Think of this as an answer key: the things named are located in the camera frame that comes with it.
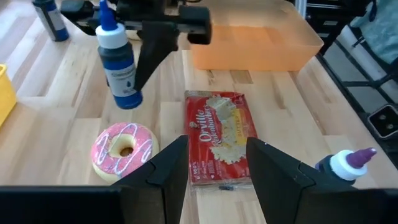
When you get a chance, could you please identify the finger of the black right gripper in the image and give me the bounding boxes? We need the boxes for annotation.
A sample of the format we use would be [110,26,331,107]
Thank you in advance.
[133,21,180,93]

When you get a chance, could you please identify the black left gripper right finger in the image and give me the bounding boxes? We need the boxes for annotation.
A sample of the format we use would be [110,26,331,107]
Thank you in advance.
[245,136,358,224]

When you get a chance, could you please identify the black power outlet box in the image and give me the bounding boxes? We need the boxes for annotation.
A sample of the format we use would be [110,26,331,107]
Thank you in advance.
[368,104,398,140]

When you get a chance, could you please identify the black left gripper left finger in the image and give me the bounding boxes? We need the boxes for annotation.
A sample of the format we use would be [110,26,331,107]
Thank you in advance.
[111,134,190,224]

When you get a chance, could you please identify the red popcorn bag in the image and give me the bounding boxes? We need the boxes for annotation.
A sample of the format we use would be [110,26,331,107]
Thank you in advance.
[183,90,259,187]

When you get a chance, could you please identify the blue ink bottle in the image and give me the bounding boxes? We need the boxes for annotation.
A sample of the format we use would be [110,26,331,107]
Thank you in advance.
[95,0,144,110]
[32,0,70,42]

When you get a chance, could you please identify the yellow plastic basket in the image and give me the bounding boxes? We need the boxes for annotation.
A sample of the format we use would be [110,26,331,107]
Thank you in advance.
[0,63,18,128]

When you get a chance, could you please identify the purple ink bottle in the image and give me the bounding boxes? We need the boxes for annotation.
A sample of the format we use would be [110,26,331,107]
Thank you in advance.
[314,147,377,185]

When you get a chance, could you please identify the black table frame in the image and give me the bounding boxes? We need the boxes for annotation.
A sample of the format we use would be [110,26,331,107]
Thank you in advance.
[294,0,398,170]

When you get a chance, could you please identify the cream round object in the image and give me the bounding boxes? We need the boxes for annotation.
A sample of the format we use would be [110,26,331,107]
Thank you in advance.
[90,122,160,184]

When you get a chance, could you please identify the teal cloth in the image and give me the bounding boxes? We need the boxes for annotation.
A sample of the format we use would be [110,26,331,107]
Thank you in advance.
[350,0,398,65]

